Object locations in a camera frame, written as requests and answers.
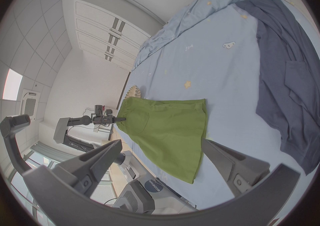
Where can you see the white wardrobe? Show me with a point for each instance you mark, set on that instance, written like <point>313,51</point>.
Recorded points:
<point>100,27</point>

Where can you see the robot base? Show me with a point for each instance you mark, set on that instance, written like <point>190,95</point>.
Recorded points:
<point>140,195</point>

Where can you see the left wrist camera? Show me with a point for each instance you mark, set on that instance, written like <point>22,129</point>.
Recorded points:
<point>99,109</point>

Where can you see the pale blue quilt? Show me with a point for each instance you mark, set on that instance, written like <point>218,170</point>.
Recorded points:
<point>197,12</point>

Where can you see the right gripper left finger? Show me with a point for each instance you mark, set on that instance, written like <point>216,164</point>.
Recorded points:
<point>92,165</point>

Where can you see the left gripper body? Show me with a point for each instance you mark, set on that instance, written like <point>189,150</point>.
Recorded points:
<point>105,119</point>

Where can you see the white ceiling air conditioner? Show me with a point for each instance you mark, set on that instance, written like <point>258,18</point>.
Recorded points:
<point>30,105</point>

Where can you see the bed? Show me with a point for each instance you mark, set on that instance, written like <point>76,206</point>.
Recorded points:
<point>212,70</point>

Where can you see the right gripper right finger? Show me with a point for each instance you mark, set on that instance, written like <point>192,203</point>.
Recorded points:
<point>232,167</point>

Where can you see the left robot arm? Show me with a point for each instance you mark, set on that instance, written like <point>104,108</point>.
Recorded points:
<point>61,130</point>

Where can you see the dark blue garment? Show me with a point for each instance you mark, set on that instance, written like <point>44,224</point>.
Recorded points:
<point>280,75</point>

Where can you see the green shorts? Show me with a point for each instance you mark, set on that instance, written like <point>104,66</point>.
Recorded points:
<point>172,132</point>

